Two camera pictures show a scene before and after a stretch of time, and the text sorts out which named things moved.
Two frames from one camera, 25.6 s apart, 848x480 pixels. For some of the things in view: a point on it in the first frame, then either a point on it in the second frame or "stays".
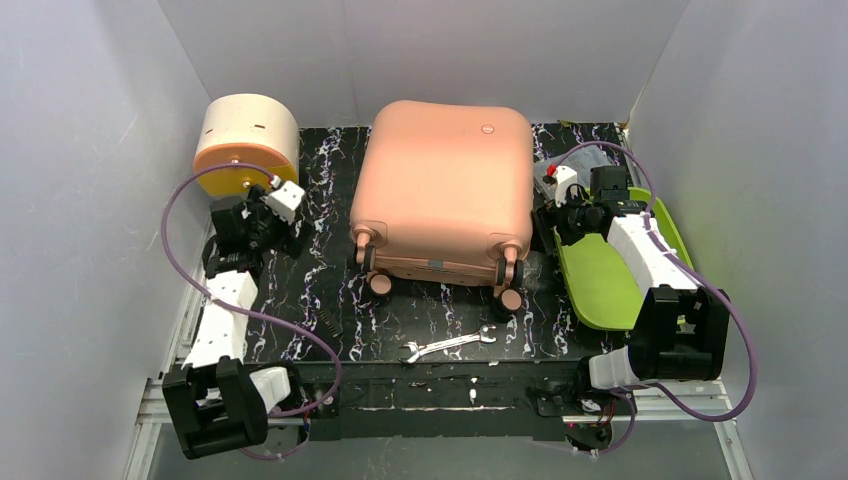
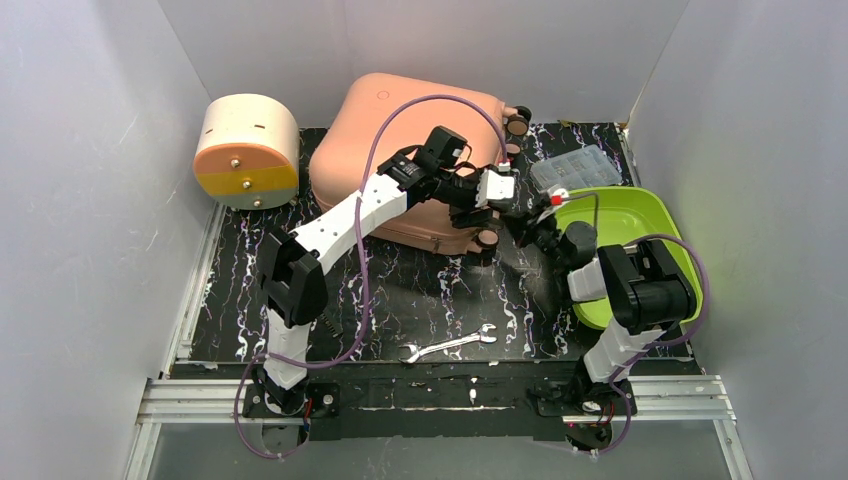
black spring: x=328 y=324 stays
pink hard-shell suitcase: x=444 y=193 to x=347 y=116
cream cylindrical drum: x=254 y=128 stays
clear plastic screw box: x=582 y=159 stays
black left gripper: x=275 y=233 to x=473 y=216
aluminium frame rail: x=152 y=404 stays
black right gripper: x=553 y=216 to x=528 y=225
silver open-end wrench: x=415 y=349 stays
